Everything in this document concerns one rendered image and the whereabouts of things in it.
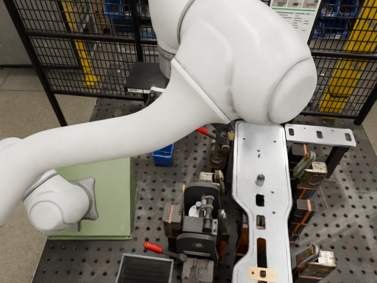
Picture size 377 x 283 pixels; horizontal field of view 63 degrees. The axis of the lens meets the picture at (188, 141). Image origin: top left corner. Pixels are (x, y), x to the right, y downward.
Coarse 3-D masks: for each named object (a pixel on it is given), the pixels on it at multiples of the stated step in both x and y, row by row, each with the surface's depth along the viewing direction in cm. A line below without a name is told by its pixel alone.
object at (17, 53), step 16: (0, 0) 253; (16, 0) 253; (32, 0) 252; (64, 0) 248; (0, 16) 264; (32, 16) 263; (48, 16) 263; (64, 16) 261; (0, 32) 276; (16, 32) 275; (64, 32) 274; (0, 48) 290; (16, 48) 289; (80, 48) 282; (0, 64) 304; (16, 64) 304; (32, 64) 305; (48, 64) 303; (64, 64) 301; (96, 80) 314
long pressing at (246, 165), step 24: (240, 144) 129; (264, 144) 129; (240, 168) 121; (264, 168) 121; (288, 168) 121; (240, 192) 114; (264, 192) 114; (288, 192) 114; (264, 216) 108; (288, 240) 102; (240, 264) 96; (288, 264) 97
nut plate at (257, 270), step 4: (252, 268) 96; (256, 268) 96; (260, 268) 96; (264, 268) 96; (268, 268) 96; (256, 272) 95; (260, 272) 94; (264, 272) 94; (268, 272) 95; (272, 272) 95; (276, 272) 95; (252, 276) 94; (256, 276) 94; (260, 276) 94; (264, 276) 94; (268, 276) 94; (276, 276) 94; (260, 280) 94; (264, 280) 93; (268, 280) 93; (272, 280) 93; (276, 280) 93
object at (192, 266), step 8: (184, 264) 89; (192, 264) 89; (200, 264) 89; (208, 264) 89; (184, 272) 88; (192, 272) 88; (200, 272) 88; (208, 272) 88; (200, 280) 86; (208, 280) 86
